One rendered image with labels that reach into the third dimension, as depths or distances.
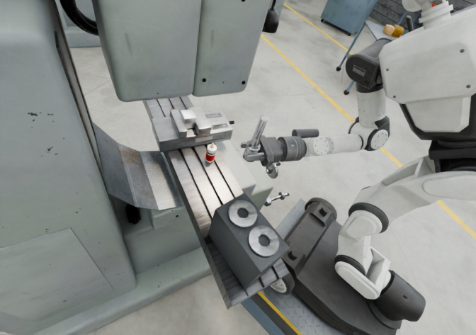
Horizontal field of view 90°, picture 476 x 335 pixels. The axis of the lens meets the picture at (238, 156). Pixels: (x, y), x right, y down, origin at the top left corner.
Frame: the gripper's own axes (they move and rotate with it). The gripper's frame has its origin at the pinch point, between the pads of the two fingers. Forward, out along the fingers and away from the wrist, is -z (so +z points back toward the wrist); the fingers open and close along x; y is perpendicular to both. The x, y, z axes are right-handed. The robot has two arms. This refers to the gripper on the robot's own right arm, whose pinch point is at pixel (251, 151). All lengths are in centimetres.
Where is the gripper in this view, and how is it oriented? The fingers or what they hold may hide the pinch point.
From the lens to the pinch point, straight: 79.9
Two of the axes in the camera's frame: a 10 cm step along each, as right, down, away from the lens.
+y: -2.1, 6.5, 7.3
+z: 9.5, -0.6, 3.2
